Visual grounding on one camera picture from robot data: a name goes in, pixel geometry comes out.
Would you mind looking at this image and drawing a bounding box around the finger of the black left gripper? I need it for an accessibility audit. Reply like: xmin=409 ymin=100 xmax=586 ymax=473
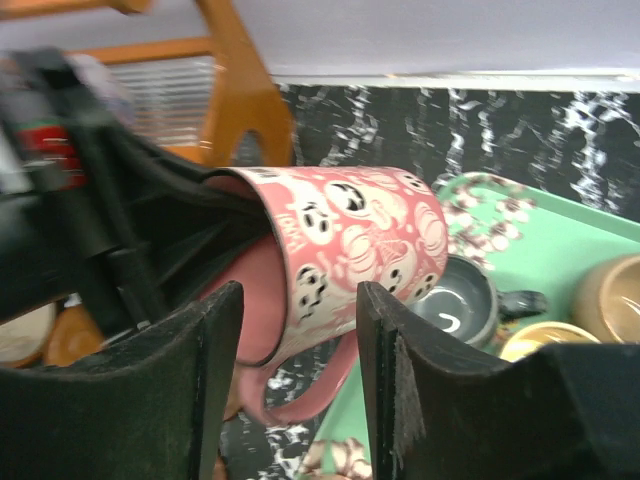
xmin=119 ymin=134 xmax=270 ymax=320

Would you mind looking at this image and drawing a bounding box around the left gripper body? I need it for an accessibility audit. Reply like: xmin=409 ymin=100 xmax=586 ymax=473
xmin=1 ymin=48 xmax=150 ymax=325

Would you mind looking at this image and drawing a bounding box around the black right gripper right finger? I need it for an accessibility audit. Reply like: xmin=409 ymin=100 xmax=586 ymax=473
xmin=356 ymin=282 xmax=639 ymax=479

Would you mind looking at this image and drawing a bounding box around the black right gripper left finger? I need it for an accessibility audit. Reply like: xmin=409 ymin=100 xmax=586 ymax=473
xmin=1 ymin=281 xmax=244 ymax=479

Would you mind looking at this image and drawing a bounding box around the wooden shelf rack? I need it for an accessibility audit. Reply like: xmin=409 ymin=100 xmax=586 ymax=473
xmin=0 ymin=0 xmax=296 ymax=169

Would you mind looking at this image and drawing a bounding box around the maroon mug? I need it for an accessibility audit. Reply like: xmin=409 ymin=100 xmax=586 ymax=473
xmin=210 ymin=167 xmax=448 ymax=426

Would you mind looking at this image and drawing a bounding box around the green floral tray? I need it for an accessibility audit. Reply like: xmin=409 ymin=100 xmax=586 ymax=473
xmin=298 ymin=173 xmax=639 ymax=479

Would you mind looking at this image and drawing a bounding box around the yellow mug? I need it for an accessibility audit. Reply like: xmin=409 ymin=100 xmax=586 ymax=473
xmin=499 ymin=321 xmax=599 ymax=362

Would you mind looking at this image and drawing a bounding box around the tan brown mug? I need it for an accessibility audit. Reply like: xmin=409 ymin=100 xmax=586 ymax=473
xmin=571 ymin=254 xmax=640 ymax=344

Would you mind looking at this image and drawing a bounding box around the grey mug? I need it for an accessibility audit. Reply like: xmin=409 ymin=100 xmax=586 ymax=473
xmin=408 ymin=255 xmax=549 ymax=349

